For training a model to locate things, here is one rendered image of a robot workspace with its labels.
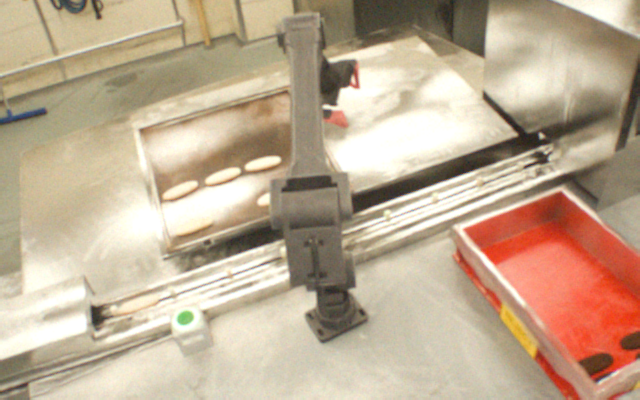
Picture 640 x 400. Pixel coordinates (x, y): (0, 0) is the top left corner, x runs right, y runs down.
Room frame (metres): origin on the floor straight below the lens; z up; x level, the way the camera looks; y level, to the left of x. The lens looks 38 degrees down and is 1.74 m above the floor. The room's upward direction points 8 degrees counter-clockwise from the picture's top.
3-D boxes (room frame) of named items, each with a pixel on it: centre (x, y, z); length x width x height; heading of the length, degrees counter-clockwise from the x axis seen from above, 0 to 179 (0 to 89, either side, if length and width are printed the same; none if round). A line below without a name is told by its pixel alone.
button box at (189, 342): (0.69, 0.32, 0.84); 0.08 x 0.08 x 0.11; 16
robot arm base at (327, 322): (0.69, 0.00, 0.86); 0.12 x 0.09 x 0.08; 112
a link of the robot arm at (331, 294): (0.71, 0.01, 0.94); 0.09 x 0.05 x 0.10; 176
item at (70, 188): (1.45, 0.08, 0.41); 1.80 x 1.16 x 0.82; 112
